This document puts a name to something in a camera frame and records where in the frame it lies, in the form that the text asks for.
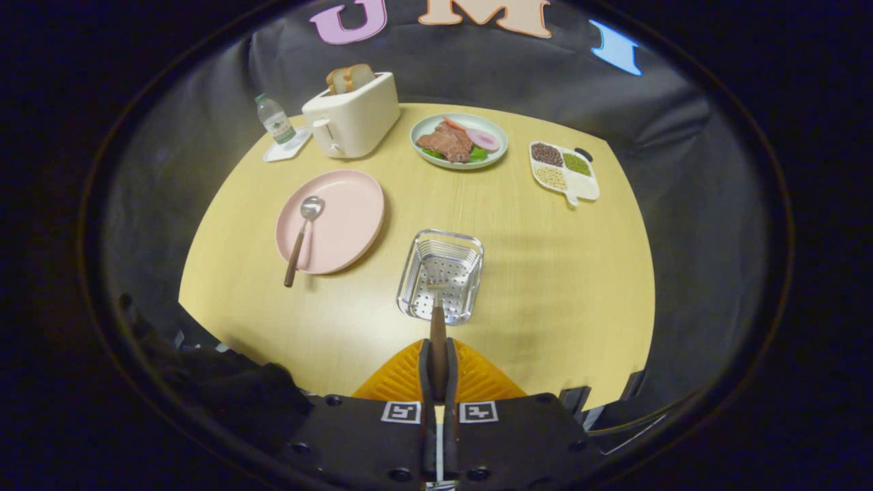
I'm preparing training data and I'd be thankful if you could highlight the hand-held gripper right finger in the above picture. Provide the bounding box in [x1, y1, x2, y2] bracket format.
[442, 339, 602, 491]

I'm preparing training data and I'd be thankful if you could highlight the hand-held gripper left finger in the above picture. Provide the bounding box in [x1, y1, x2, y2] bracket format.
[283, 339, 439, 491]

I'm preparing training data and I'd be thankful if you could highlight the metal fork wooden handle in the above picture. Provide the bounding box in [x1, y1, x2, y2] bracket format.
[424, 283, 449, 402]

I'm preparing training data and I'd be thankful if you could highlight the metal spoon wooden handle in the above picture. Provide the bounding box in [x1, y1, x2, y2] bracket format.
[284, 196, 325, 288]

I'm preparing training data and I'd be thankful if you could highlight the dark cloth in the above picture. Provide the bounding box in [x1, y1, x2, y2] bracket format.
[119, 293, 314, 451]

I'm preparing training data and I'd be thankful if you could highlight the perforated metal basket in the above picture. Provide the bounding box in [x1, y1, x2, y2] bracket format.
[396, 229, 485, 326]

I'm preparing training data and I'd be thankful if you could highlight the pink round plate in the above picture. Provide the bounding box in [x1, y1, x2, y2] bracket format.
[276, 169, 385, 276]

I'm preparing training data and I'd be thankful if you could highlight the white divided bean dish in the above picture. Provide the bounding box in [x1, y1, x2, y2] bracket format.
[529, 140, 601, 207]

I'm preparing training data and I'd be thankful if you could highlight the green lettuce leaf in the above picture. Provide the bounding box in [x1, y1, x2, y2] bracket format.
[421, 146, 489, 164]

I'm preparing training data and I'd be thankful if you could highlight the small white square coaster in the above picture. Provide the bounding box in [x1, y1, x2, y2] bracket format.
[263, 127, 313, 163]

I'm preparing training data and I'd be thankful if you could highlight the brown meat slice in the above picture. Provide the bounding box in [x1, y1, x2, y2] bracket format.
[417, 121, 474, 164]

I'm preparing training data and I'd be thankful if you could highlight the light green food plate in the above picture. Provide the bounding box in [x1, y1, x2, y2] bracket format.
[410, 113, 509, 170]

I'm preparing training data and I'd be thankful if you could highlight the white toaster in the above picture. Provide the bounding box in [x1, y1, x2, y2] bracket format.
[302, 72, 402, 160]

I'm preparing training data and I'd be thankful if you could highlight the clear plastic water bottle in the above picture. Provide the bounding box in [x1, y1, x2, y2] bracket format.
[255, 93, 297, 145]

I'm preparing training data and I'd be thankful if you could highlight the black backdrop cloth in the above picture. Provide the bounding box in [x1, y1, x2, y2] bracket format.
[102, 0, 771, 437]

